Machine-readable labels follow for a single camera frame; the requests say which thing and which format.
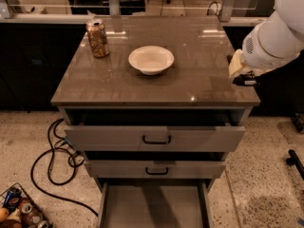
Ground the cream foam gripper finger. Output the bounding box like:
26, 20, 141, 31
228, 49, 250, 78

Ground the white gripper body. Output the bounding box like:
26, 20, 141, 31
242, 24, 284, 70

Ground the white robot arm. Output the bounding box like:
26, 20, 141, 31
229, 0, 304, 77

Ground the grey drawer cabinet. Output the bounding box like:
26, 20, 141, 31
50, 15, 261, 228

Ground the bottom grey drawer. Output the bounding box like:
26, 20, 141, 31
96, 179, 213, 228

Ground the grey drawer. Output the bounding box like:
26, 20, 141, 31
85, 157, 225, 179
96, 179, 213, 228
65, 122, 245, 152

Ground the top grey drawer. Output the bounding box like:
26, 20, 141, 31
65, 122, 245, 152

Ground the middle grey drawer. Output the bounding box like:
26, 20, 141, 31
85, 157, 225, 179

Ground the white paper bowl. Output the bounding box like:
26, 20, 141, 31
128, 46, 175, 75

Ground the black caster leg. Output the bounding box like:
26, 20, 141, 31
286, 149, 304, 180

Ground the gold soda can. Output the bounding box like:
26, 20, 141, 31
85, 18, 109, 58

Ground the brown can in basket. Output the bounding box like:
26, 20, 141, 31
19, 199, 43, 226

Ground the blue soda can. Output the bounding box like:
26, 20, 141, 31
4, 186, 22, 205

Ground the black floor cable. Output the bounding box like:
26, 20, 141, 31
30, 118, 100, 218

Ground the wire basket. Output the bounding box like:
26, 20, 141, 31
0, 182, 54, 228

